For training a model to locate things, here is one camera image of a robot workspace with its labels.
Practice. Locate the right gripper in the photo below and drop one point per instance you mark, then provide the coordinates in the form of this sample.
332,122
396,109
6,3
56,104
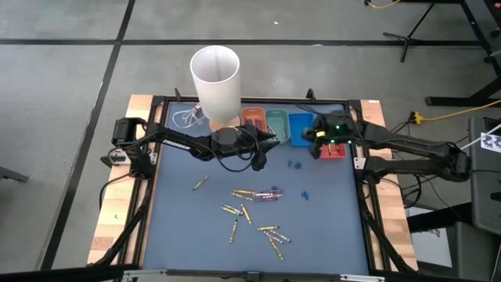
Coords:
336,131

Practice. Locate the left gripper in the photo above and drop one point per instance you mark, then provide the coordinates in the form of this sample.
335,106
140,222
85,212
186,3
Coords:
244,141

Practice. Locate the purple crayon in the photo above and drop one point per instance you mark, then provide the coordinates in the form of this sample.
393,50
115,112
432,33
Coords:
267,199
259,123
254,117
272,191

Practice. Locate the yellow-green crayon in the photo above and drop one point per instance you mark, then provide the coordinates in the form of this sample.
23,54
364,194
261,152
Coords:
200,182
268,228
230,211
233,231

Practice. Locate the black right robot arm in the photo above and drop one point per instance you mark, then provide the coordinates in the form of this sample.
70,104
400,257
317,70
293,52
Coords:
411,143

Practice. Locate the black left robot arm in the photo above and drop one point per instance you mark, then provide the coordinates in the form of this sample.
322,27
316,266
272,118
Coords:
176,141

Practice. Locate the blue plastic basket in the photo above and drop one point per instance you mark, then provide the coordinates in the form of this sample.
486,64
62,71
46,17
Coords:
299,125

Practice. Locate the teal plastic bin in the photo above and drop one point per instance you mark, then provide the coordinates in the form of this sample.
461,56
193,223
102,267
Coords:
278,117

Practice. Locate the orange plastic bin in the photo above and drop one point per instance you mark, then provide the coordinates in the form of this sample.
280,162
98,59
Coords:
246,117

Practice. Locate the red plastic basket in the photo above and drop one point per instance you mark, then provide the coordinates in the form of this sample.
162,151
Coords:
342,150

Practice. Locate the white shade table lamp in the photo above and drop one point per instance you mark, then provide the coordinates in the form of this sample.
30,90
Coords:
215,88

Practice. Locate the yellow power strip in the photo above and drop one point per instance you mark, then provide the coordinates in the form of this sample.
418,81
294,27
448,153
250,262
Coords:
415,116

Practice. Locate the blue-grey table mat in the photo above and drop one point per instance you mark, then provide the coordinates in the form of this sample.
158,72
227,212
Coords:
188,243

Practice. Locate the black tripod stand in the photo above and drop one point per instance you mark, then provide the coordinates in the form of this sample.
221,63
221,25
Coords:
407,39

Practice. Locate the black floor beam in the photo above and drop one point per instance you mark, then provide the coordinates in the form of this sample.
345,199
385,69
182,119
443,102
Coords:
438,217

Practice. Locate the white box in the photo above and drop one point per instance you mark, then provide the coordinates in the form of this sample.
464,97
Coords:
430,244

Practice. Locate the grey cabinet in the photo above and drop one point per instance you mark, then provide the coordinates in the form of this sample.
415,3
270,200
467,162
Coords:
485,188

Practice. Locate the white marker tag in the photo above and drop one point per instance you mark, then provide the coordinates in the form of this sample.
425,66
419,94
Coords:
491,142

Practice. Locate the grey box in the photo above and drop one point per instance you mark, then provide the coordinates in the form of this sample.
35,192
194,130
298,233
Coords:
473,250

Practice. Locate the black stand foot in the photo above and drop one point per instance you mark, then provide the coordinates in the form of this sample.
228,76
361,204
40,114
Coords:
11,174

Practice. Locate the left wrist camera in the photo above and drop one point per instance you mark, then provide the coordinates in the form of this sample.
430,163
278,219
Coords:
259,161

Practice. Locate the black table frame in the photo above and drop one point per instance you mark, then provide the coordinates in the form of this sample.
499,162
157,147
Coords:
254,99

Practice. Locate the silver bracket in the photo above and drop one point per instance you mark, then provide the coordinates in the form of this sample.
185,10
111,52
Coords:
362,278
143,273

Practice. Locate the black desk frame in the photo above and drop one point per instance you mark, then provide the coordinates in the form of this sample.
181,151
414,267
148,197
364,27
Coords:
450,101

